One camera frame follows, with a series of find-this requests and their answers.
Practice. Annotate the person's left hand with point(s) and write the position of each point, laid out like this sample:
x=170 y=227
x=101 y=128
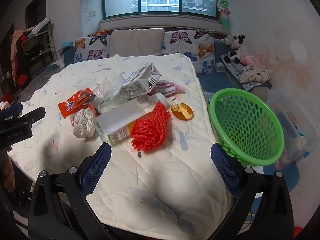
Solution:
x=7 y=175

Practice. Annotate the blue striped cloth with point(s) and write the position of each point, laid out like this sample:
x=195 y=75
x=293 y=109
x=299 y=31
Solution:
x=235 y=70

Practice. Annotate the green plastic basket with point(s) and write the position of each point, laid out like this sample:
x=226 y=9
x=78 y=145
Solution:
x=250 y=130

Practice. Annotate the clear plastic storage box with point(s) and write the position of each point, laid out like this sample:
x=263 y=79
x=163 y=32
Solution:
x=297 y=132

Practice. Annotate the orange snack packet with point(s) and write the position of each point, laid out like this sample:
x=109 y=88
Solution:
x=72 y=103

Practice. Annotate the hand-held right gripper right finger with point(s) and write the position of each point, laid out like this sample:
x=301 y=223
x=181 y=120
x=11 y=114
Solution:
x=225 y=170

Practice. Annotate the clear plastic bottle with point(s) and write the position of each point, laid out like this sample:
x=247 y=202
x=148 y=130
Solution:
x=155 y=98

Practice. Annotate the clear plastic bag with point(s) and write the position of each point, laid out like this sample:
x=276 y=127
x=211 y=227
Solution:
x=110 y=87

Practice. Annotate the small butterfly print pillow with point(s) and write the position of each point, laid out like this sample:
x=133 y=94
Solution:
x=92 y=47

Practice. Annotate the beige cushion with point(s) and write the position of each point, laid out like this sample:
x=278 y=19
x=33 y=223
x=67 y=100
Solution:
x=135 y=42

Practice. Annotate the crumpled white tissue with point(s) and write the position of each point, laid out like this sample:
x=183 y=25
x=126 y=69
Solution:
x=83 y=125

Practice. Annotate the white wall switch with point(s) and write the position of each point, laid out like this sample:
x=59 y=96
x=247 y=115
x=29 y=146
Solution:
x=92 y=13

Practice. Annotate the orange peel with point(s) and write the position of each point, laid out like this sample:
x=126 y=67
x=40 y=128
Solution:
x=185 y=111

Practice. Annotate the large butterfly print pillow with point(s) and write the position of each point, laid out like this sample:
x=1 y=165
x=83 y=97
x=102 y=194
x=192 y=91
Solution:
x=190 y=45

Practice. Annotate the white quilted blanket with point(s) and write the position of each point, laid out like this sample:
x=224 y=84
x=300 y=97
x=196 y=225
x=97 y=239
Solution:
x=150 y=180

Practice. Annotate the pink snack packet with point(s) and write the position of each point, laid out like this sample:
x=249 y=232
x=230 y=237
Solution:
x=165 y=87

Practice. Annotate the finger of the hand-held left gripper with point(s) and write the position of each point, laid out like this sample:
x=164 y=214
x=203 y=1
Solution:
x=12 y=110
x=33 y=114

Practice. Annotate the colourful pinwheel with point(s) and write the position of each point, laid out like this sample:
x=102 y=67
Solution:
x=223 y=10

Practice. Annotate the blue sofa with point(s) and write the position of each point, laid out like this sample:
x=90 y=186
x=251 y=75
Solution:
x=212 y=85

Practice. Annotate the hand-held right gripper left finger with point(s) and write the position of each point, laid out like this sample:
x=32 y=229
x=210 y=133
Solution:
x=97 y=170

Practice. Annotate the black and white plush cow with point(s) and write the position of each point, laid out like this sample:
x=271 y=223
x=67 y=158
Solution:
x=237 y=51

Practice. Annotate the metal clothes rack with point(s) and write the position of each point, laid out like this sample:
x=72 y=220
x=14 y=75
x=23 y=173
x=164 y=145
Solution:
x=37 y=45

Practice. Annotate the spotted cream cloth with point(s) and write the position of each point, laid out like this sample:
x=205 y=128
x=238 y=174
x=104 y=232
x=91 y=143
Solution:
x=255 y=73

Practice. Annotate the pink plush toy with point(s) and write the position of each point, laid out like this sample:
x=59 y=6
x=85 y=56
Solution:
x=250 y=60

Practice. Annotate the white plush dog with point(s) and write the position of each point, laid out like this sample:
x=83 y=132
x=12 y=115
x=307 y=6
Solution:
x=227 y=40

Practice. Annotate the white yellow box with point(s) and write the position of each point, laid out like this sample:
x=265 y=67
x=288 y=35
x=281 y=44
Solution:
x=117 y=122

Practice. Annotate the red foam fruit net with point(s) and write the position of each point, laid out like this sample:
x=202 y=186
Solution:
x=150 y=127

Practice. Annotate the teal plastic container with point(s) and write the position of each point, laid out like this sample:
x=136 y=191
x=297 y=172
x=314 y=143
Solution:
x=67 y=44

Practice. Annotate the white milk carton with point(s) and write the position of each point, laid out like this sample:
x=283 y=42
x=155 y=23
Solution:
x=140 y=85

